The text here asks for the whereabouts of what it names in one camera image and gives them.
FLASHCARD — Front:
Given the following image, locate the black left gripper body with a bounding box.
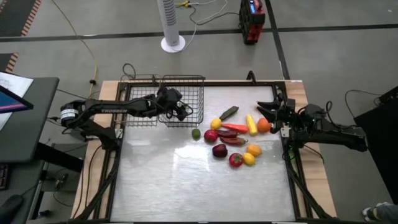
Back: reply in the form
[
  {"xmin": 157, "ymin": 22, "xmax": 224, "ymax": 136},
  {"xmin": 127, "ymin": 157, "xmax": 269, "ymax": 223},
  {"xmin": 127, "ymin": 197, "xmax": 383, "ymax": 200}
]
[{"xmin": 156, "ymin": 86, "xmax": 184, "ymax": 110}]

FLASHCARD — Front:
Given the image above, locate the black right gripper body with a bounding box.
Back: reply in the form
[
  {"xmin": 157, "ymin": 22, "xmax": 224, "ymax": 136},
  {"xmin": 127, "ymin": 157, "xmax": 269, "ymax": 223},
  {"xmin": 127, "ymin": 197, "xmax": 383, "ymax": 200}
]
[{"xmin": 272, "ymin": 96, "xmax": 300, "ymax": 133}]

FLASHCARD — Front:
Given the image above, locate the orange fruit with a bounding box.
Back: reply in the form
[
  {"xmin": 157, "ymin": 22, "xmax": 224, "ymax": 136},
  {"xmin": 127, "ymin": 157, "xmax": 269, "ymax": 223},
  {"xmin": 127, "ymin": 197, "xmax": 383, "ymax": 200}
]
[{"xmin": 257, "ymin": 117, "xmax": 272, "ymax": 134}]

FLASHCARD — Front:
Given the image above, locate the yellow banana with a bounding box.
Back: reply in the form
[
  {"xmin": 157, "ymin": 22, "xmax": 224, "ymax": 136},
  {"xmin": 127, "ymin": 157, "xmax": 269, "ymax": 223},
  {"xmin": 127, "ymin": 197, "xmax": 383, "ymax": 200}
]
[{"xmin": 246, "ymin": 114, "xmax": 259, "ymax": 137}]

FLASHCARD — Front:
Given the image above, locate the red apple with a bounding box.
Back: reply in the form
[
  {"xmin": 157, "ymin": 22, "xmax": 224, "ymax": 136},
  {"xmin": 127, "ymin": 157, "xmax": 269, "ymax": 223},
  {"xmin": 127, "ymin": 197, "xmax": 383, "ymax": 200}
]
[{"xmin": 203, "ymin": 129, "xmax": 219, "ymax": 144}]

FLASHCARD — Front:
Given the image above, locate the orange-yellow lemon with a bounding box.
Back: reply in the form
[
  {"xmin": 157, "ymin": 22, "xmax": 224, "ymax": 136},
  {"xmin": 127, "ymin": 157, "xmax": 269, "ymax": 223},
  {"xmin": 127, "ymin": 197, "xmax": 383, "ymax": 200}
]
[{"xmin": 246, "ymin": 144, "xmax": 263, "ymax": 157}]

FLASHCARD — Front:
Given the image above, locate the dark purple plum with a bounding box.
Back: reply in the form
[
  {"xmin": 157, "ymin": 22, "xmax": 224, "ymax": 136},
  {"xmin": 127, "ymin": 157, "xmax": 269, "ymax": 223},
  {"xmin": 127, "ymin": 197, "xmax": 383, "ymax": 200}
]
[{"xmin": 211, "ymin": 143, "xmax": 229, "ymax": 159}]

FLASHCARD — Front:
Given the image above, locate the red tomato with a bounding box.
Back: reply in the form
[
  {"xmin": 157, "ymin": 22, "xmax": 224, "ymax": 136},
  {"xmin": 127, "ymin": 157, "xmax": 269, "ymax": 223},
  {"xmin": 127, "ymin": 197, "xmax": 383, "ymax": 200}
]
[{"xmin": 228, "ymin": 152, "xmax": 244, "ymax": 169}]

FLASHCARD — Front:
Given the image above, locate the dark green zucchini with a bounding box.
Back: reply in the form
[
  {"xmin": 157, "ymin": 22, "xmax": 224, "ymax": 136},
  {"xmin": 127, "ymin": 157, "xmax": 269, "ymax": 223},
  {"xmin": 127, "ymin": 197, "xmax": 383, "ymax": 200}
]
[{"xmin": 219, "ymin": 105, "xmax": 240, "ymax": 122}]

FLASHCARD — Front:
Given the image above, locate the white tower fan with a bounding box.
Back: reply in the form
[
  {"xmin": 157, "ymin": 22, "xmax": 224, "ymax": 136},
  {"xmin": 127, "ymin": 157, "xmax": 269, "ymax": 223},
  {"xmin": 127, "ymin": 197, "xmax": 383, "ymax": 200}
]
[{"xmin": 156, "ymin": 0, "xmax": 187, "ymax": 54}]

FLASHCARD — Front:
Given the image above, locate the red and black toolbox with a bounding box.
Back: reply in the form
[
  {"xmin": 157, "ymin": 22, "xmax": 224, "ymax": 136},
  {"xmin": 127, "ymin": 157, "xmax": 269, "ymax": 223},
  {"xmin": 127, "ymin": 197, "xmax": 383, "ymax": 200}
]
[{"xmin": 238, "ymin": 0, "xmax": 266, "ymax": 45}]

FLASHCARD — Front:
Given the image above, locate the large black case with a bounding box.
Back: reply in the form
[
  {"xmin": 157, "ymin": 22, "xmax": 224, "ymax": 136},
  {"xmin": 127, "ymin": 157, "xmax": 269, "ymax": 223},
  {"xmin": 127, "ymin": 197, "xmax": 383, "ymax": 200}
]
[{"xmin": 353, "ymin": 85, "xmax": 398, "ymax": 205}]

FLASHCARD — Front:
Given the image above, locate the person's shoe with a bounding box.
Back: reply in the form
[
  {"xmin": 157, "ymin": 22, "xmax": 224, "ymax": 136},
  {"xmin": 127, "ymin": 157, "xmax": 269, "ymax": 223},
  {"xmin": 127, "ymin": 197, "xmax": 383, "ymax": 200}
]
[{"xmin": 361, "ymin": 202, "xmax": 382, "ymax": 222}]

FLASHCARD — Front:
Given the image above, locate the black desk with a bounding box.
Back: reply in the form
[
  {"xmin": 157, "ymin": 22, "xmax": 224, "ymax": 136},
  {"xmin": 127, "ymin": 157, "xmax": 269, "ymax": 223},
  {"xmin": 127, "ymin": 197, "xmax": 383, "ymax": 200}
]
[{"xmin": 0, "ymin": 76, "xmax": 60, "ymax": 164}]

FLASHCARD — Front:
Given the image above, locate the person's leg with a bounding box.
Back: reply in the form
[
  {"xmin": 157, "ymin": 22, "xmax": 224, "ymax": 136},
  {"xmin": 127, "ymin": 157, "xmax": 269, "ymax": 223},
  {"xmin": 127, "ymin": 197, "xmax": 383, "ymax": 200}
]
[{"xmin": 374, "ymin": 202, "xmax": 398, "ymax": 224}]

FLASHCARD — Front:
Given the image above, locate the white paper sheet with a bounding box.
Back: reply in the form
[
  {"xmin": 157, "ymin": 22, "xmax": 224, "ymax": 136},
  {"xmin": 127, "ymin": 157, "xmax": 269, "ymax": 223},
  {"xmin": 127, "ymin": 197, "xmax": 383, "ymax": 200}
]
[{"xmin": 0, "ymin": 71, "xmax": 34, "ymax": 131}]

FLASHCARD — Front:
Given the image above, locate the computer monitor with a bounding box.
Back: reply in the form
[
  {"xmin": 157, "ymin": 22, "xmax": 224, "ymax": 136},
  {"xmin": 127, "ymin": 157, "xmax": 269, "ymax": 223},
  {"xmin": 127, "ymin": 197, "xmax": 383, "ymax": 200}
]
[{"xmin": 0, "ymin": 84, "xmax": 34, "ymax": 114}]

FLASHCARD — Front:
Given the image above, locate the black mat orange striped edge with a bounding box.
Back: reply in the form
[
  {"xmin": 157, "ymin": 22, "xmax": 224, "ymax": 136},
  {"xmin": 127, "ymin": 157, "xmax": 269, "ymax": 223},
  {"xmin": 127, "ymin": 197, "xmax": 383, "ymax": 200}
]
[
  {"xmin": 0, "ymin": 0, "xmax": 43, "ymax": 37},
  {"xmin": 0, "ymin": 52, "xmax": 20, "ymax": 75}
]

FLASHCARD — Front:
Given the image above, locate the black keyboard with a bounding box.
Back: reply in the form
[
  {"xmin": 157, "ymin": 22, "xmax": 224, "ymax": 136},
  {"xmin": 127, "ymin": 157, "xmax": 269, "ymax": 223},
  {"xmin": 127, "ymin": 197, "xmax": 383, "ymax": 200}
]
[{"xmin": 0, "ymin": 164, "xmax": 9, "ymax": 191}]

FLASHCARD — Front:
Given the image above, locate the black computer mouse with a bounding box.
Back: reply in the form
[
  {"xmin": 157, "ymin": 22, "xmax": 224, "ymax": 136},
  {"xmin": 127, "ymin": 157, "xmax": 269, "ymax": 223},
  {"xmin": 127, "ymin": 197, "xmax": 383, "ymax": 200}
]
[{"xmin": 0, "ymin": 194, "xmax": 25, "ymax": 224}]

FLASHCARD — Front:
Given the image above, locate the large black wire basket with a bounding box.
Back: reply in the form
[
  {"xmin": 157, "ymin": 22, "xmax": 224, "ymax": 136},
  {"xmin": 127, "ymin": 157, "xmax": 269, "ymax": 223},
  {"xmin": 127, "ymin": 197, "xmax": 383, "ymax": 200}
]
[{"xmin": 157, "ymin": 74, "xmax": 206, "ymax": 128}]

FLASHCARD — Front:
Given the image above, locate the small black wire basket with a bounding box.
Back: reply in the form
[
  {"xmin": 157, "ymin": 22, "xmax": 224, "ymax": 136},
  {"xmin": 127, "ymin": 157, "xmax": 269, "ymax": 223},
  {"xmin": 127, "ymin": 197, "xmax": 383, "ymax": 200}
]
[{"xmin": 119, "ymin": 73, "xmax": 160, "ymax": 128}]

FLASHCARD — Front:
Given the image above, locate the black cable loop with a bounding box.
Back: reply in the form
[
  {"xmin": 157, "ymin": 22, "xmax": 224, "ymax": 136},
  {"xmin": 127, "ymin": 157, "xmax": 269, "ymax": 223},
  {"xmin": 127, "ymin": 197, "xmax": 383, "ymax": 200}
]
[{"xmin": 122, "ymin": 63, "xmax": 137, "ymax": 81}]

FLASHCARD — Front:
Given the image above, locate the black metal table frame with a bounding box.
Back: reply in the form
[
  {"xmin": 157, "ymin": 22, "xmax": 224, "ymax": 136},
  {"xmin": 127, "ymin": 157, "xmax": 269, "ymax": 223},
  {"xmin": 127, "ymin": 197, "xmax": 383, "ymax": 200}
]
[{"xmin": 71, "ymin": 80, "xmax": 336, "ymax": 224}]

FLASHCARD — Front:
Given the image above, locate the white floor cable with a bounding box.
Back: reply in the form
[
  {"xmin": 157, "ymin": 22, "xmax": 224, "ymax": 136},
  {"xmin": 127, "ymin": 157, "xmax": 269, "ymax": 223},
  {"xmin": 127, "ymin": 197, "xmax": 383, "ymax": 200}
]
[{"xmin": 177, "ymin": 0, "xmax": 229, "ymax": 52}]

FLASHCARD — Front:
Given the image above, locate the yellow floor cable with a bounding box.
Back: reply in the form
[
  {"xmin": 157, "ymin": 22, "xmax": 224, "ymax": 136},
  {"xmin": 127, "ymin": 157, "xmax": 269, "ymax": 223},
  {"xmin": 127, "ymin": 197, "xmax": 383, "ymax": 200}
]
[{"xmin": 51, "ymin": 0, "xmax": 99, "ymax": 97}]

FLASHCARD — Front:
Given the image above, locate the thin black cable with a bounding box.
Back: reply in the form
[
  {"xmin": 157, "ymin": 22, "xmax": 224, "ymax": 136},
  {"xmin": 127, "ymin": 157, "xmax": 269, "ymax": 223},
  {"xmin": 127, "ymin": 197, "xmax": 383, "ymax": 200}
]
[{"xmin": 344, "ymin": 89, "xmax": 383, "ymax": 110}]

